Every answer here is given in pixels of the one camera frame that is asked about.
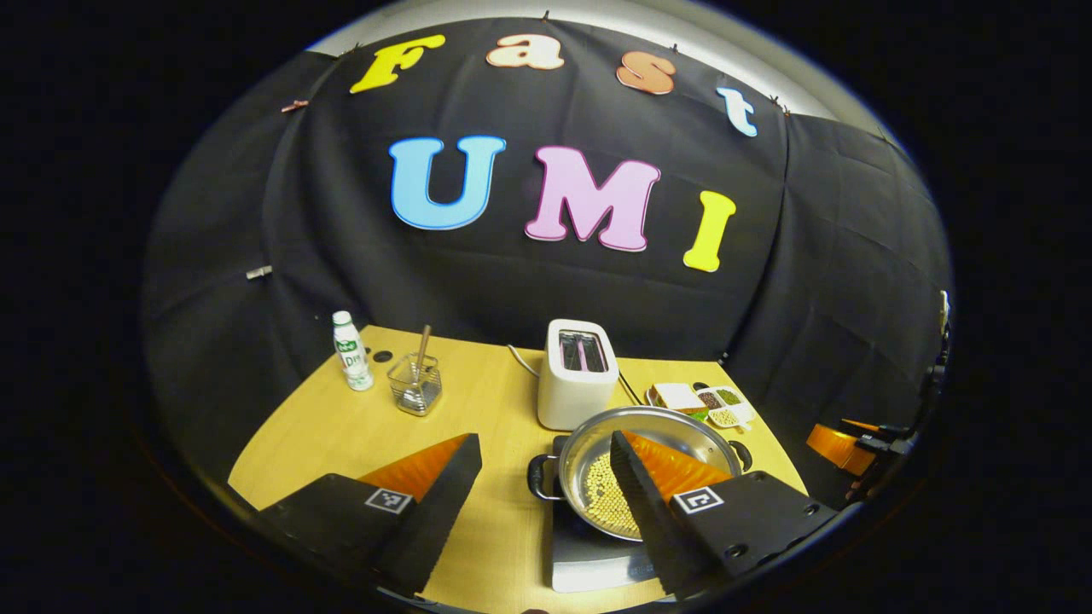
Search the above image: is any white bottle with green label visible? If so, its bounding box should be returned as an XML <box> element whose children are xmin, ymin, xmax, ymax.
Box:
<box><xmin>332</xmin><ymin>310</ymin><xmax>375</xmax><ymax>391</ymax></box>

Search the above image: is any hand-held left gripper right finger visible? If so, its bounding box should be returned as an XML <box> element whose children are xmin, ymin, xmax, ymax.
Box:
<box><xmin>608</xmin><ymin>429</ymin><xmax>841</xmax><ymax>600</ymax></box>

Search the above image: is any white toaster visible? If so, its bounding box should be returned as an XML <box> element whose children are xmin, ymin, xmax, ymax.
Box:
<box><xmin>537</xmin><ymin>319</ymin><xmax>620</xmax><ymax>432</ymax></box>

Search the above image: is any steel pot with black handles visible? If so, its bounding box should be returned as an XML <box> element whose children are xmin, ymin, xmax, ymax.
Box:
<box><xmin>527</xmin><ymin>406</ymin><xmax>754</xmax><ymax>543</ymax></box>

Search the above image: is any sandwich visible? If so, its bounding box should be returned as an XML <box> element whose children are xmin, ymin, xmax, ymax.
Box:
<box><xmin>648</xmin><ymin>382</ymin><xmax>709</xmax><ymax>420</ymax></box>

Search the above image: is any wire mesh utensil basket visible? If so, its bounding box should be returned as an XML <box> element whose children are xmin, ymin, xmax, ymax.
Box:
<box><xmin>387</xmin><ymin>352</ymin><xmax>443</xmax><ymax>417</ymax></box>

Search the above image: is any pile of yellow soybeans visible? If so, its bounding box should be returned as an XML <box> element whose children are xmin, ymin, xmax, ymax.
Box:
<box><xmin>584</xmin><ymin>452</ymin><xmax>641</xmax><ymax>538</ymax></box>

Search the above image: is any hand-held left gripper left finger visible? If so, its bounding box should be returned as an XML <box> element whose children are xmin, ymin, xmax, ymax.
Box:
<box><xmin>256</xmin><ymin>432</ymin><xmax>484</xmax><ymax>598</ymax></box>

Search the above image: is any black induction cooktop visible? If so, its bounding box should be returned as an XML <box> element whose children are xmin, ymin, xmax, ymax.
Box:
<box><xmin>550</xmin><ymin>435</ymin><xmax>675</xmax><ymax>594</ymax></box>

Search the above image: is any white divided dish of beans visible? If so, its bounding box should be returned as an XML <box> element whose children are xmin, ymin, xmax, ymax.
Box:
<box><xmin>695</xmin><ymin>385</ymin><xmax>756</xmax><ymax>429</ymax></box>

